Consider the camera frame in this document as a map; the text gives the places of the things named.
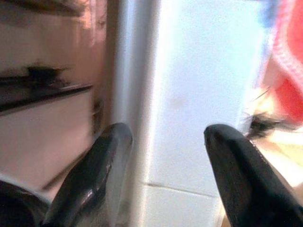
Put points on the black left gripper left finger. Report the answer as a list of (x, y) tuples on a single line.
[(87, 175)]

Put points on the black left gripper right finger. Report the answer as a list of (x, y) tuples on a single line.
[(246, 179)]

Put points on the white cabinet with dark top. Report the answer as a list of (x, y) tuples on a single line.
[(45, 132)]

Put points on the white appliance side panel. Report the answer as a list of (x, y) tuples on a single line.
[(189, 94)]

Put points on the red knitted cloth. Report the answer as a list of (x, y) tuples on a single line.
[(287, 56)]

